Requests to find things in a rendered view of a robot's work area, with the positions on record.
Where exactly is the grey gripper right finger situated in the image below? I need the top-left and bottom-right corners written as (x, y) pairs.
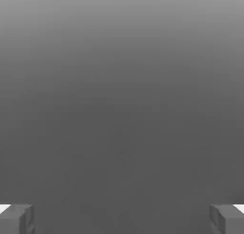
top-left (209, 203), bottom-right (244, 234)

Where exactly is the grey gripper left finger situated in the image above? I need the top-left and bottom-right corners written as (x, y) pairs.
top-left (0, 203), bottom-right (36, 234)

